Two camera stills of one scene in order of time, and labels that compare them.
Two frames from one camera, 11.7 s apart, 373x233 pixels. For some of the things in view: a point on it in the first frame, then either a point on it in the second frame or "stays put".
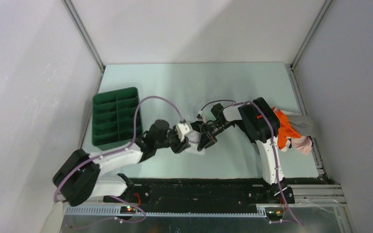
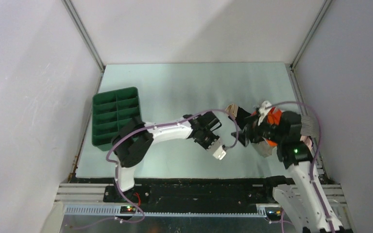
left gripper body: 175,143 -> 207,139
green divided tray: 113,118 stays put
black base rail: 211,191 stays put
